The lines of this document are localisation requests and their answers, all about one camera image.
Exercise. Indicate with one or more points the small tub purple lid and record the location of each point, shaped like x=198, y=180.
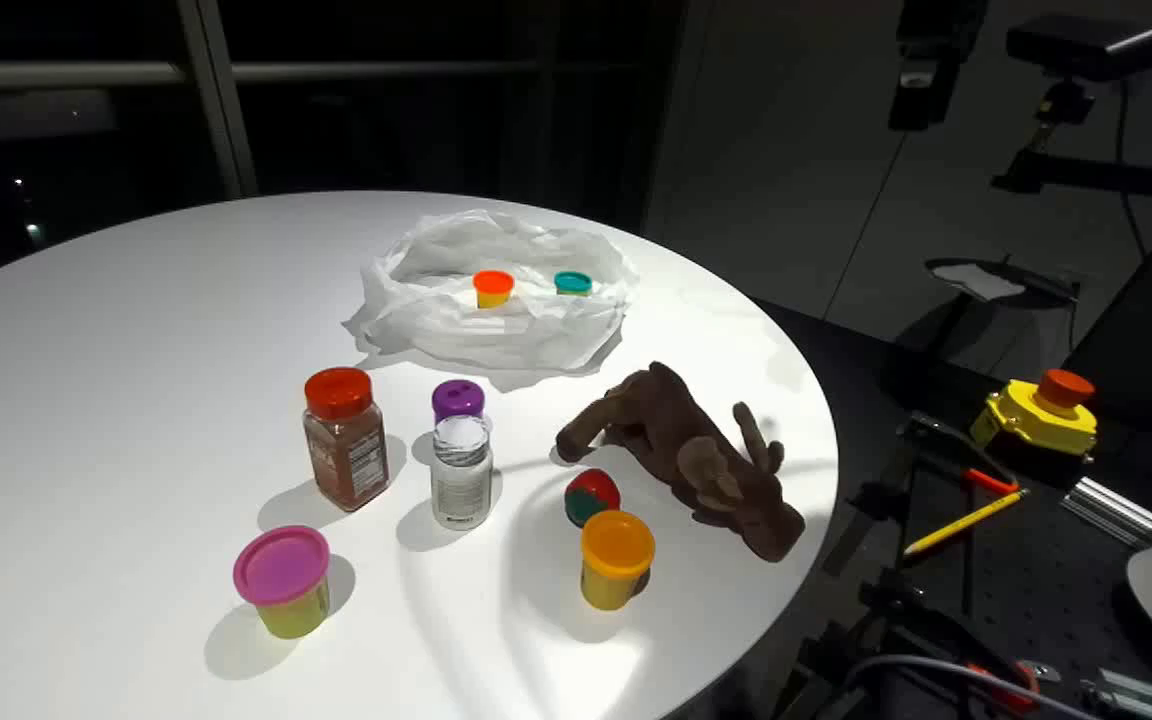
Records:
x=456, y=399

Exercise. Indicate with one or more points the red toy strawberry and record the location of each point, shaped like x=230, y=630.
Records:
x=589, y=498

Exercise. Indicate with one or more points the clear jar white lid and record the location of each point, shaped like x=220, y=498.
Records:
x=461, y=472

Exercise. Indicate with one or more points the spice jar red lid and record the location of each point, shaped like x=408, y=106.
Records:
x=347, y=444

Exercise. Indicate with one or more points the green tub pink lid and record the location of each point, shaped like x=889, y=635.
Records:
x=283, y=574

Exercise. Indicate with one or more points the white plastic bag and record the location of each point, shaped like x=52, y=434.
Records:
x=471, y=333

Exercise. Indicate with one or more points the small tub orange lid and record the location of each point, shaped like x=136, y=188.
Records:
x=494, y=286

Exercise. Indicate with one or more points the brown plush animal toy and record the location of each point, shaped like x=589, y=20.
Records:
x=681, y=444

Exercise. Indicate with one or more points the yellow tub yellow lid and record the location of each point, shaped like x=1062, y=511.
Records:
x=618, y=562

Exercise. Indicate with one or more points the white paper sheet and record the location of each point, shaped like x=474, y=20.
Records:
x=978, y=281

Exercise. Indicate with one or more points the yellow pencil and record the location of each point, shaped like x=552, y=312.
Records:
x=960, y=523

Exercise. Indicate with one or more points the yellow emergency stop button box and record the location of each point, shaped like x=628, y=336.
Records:
x=1036, y=416

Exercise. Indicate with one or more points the aluminium profile bar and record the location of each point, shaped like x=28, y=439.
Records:
x=1122, y=511

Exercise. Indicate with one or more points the grey window post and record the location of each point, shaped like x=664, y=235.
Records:
x=218, y=101

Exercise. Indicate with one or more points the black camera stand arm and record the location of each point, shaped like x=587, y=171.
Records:
x=1096, y=172

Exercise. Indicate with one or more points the grey horizontal window rail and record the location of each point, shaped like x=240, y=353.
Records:
x=98, y=72

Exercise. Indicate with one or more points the black camera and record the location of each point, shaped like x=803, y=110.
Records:
x=1083, y=45

